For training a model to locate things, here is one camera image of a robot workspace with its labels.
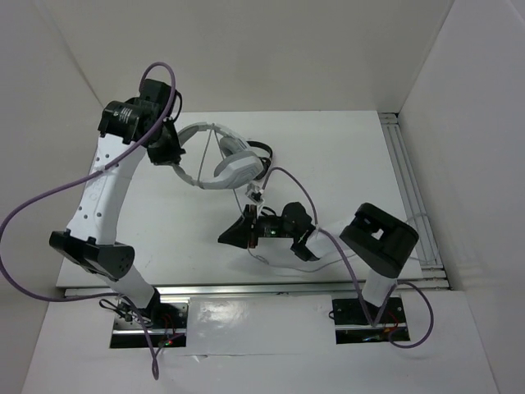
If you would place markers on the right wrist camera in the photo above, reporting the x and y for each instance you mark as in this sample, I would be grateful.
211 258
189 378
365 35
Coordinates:
254 193

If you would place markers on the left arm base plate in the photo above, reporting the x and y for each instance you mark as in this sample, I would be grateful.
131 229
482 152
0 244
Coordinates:
169 330

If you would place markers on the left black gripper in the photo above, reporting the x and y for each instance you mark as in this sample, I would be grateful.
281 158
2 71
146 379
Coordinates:
170 154

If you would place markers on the white gaming headphones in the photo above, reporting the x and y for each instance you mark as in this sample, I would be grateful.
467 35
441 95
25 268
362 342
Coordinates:
240 164

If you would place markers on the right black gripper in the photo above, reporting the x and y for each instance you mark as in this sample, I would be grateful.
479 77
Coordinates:
235 235

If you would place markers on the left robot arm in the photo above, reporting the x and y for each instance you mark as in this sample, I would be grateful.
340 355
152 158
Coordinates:
129 131

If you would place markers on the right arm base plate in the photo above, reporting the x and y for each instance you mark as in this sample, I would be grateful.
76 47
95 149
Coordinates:
351 326

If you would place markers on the aluminium front rail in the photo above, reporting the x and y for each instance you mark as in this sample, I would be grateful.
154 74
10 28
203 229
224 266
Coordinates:
254 289

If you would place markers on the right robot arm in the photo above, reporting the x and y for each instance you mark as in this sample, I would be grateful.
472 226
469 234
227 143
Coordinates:
380 240

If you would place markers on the aluminium side rail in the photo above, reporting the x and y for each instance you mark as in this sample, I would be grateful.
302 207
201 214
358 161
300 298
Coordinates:
427 251

